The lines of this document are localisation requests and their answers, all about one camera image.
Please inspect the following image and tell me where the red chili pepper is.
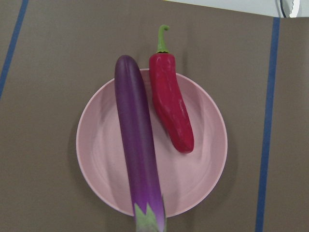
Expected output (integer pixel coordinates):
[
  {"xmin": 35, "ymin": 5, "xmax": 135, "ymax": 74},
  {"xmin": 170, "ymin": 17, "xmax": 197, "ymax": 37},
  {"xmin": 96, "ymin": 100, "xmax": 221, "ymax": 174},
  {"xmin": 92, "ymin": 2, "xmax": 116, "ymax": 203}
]
[{"xmin": 149, "ymin": 25, "xmax": 194, "ymax": 154}]

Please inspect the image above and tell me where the purple eggplant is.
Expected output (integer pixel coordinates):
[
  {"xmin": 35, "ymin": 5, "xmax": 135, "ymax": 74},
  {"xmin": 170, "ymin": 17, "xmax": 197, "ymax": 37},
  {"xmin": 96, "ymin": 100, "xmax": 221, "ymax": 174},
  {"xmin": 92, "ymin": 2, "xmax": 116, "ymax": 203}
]
[{"xmin": 114, "ymin": 55, "xmax": 167, "ymax": 232}]

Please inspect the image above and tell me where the pink plate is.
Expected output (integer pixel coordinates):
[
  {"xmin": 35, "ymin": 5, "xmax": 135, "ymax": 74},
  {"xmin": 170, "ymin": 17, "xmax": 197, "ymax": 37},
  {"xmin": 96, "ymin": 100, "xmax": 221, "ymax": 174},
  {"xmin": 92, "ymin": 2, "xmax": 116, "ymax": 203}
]
[{"xmin": 76, "ymin": 74, "xmax": 228, "ymax": 217}]

